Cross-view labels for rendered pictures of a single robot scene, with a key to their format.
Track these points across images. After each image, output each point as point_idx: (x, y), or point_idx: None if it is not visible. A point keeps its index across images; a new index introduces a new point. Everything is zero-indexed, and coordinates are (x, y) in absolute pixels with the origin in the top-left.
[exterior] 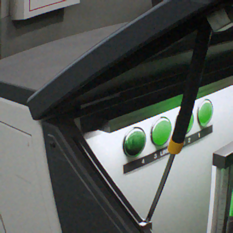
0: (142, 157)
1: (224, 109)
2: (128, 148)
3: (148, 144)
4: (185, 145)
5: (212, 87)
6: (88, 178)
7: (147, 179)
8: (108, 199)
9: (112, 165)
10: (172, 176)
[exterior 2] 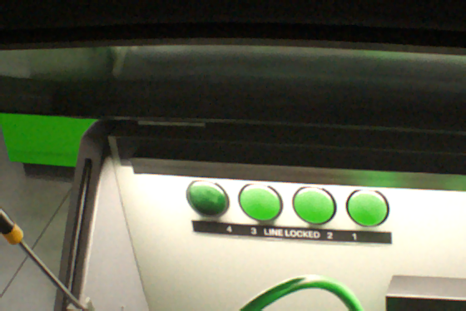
0: (228, 223)
1: (429, 219)
2: (191, 202)
3: (240, 210)
4: (322, 239)
5: (355, 176)
6: (67, 214)
7: (241, 257)
8: (64, 251)
9: (173, 213)
10: (294, 273)
